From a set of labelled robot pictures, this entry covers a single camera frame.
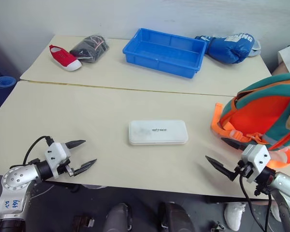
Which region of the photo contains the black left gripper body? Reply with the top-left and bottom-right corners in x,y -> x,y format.
58,158 -> 76,177

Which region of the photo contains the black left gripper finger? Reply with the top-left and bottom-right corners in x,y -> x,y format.
65,139 -> 87,150
73,158 -> 98,176

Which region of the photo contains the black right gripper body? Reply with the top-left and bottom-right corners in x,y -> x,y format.
233,160 -> 255,183

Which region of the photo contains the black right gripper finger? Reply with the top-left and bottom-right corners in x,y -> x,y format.
205,155 -> 236,182
220,137 -> 247,151

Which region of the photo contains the teal and orange backpack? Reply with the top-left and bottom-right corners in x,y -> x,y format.
210,72 -> 290,169

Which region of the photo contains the white rectangular case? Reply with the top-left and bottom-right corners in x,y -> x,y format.
128,119 -> 189,146

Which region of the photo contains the white sneaker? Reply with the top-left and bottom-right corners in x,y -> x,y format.
223,202 -> 247,232

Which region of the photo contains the red canvas shoe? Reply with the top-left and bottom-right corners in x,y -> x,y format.
48,44 -> 83,73

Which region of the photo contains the rolled blue foam mat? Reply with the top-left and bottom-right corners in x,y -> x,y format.
0,76 -> 16,115

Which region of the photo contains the blue boxing glove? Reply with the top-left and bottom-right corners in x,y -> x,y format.
194,32 -> 256,65

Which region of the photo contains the black shoe in plastic bag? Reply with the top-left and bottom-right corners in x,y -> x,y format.
69,35 -> 111,64

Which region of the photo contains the light blue fabric item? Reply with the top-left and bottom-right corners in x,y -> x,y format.
247,39 -> 262,58

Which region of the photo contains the person in white clothing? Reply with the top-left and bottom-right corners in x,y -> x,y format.
271,40 -> 290,76

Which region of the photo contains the blue plastic bin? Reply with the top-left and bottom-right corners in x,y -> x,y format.
122,28 -> 208,79

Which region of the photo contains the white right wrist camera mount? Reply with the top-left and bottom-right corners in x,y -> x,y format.
240,144 -> 272,183

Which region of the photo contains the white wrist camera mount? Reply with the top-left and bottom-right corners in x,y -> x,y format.
240,144 -> 272,183
44,142 -> 72,177

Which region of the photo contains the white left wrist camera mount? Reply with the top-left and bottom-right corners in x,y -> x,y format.
44,142 -> 72,177

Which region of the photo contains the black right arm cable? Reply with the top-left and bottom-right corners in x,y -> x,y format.
238,173 -> 282,232

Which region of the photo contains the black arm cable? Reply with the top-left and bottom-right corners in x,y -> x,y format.
22,135 -> 54,165
238,173 -> 282,232

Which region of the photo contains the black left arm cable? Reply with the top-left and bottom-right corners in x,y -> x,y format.
22,135 -> 54,165

